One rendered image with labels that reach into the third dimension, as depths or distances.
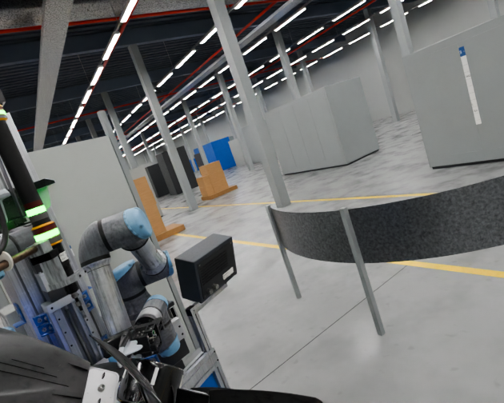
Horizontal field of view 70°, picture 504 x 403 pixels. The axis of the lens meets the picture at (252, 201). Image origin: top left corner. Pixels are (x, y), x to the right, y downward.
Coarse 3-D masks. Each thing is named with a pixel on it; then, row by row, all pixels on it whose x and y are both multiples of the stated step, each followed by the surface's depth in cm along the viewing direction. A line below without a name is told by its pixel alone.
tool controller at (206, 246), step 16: (208, 240) 158; (224, 240) 156; (192, 256) 145; (208, 256) 147; (224, 256) 156; (192, 272) 142; (208, 272) 147; (224, 272) 157; (192, 288) 145; (208, 288) 148
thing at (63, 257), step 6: (54, 246) 72; (60, 246) 73; (60, 252) 72; (60, 258) 72; (66, 258) 73; (66, 264) 73; (66, 270) 73; (72, 270) 74; (66, 288) 73; (72, 288) 73; (78, 288) 75
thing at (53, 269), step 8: (48, 240) 70; (40, 248) 67; (48, 248) 69; (56, 248) 71; (32, 256) 68; (40, 256) 68; (48, 256) 68; (56, 256) 70; (32, 264) 68; (40, 264) 70; (48, 264) 70; (56, 264) 70; (48, 272) 70; (56, 272) 70; (64, 272) 71; (80, 272) 73; (48, 280) 70; (56, 280) 70; (64, 280) 71; (72, 280) 72; (56, 288) 71
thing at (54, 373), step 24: (0, 336) 68; (24, 336) 71; (0, 360) 62; (24, 360) 64; (48, 360) 67; (72, 360) 70; (0, 384) 58; (24, 384) 61; (48, 384) 63; (72, 384) 66
